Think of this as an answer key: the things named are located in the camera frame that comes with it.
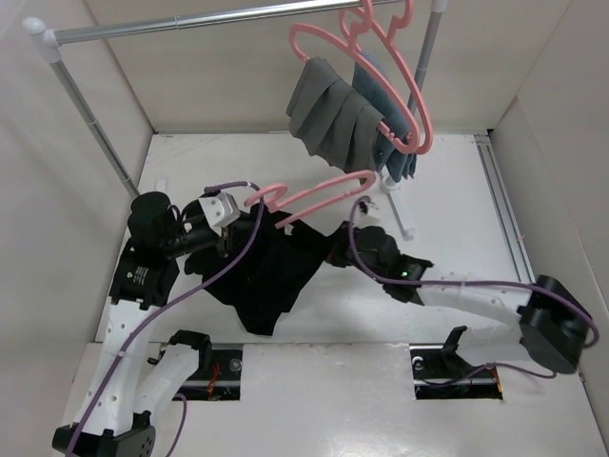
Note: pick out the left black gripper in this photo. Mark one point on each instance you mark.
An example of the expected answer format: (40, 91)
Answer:
(225, 240)

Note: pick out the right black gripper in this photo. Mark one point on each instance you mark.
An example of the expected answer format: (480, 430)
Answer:
(336, 252)

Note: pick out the black t shirt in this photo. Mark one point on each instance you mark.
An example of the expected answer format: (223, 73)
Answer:
(268, 280)

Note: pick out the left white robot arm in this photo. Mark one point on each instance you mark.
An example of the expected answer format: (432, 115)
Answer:
(121, 410)

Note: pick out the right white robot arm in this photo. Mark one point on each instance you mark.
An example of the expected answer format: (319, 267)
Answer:
(540, 322)

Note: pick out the grey t shirt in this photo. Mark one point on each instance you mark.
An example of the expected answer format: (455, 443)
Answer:
(332, 119)

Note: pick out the blue t shirt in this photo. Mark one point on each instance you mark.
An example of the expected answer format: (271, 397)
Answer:
(399, 166)

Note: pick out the pink hanger with grey shirt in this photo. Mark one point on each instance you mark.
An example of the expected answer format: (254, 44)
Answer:
(363, 59)

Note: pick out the pink hanger with blue shirt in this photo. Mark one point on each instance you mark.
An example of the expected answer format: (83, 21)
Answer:
(416, 143)

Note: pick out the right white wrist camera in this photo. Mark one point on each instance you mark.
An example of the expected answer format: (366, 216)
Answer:
(368, 213)

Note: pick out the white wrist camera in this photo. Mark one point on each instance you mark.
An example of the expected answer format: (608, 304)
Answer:
(220, 210)
(368, 213)

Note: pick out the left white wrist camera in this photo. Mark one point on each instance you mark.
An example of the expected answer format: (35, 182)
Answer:
(220, 210)

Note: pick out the aluminium rail on table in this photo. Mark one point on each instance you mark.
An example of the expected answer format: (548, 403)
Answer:
(508, 222)

